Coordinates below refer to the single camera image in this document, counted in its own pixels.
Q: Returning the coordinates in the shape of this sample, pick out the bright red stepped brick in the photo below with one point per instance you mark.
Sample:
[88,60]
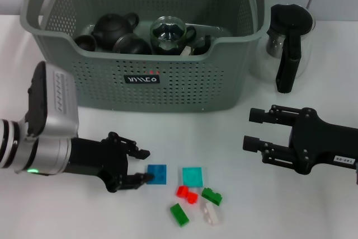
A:
[181,191]

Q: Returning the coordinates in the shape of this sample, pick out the blue square brick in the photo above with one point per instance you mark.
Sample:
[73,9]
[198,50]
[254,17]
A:
[159,174]

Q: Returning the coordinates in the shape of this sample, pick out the small clear white brick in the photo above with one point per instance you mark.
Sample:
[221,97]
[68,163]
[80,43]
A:
[186,51]

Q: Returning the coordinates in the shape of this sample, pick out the grey perforated storage bin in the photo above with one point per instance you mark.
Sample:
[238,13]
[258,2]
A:
[181,88]

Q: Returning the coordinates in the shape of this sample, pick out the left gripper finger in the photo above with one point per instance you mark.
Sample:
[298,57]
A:
[140,153]
[137,180]

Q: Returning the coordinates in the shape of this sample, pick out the dark green brick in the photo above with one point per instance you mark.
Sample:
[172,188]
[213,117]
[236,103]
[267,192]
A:
[212,196]

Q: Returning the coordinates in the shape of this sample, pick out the small black clay teacup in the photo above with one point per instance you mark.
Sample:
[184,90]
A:
[85,43]

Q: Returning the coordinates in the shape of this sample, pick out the light green brick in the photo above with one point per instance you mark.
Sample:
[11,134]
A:
[179,214]

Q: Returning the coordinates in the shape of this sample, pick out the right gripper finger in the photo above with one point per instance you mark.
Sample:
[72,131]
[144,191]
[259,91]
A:
[251,143]
[258,116]

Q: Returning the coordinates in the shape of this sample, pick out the black clay teapot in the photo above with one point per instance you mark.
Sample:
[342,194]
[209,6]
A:
[110,30]

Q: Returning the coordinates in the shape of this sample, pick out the teal square brick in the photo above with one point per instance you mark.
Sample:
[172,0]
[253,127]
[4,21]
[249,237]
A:
[192,177]

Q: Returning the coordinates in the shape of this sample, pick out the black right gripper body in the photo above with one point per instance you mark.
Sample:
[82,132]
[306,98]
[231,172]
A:
[321,144]

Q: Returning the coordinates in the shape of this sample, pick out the small bright red brick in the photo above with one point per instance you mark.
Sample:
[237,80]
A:
[192,198]

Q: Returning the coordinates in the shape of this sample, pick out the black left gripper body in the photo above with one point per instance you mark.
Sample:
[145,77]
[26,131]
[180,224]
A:
[95,158]

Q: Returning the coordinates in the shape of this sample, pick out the large clear white brick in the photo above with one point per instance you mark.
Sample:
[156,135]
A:
[211,213]

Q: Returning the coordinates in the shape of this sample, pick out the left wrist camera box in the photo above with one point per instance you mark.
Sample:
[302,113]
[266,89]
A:
[56,102]

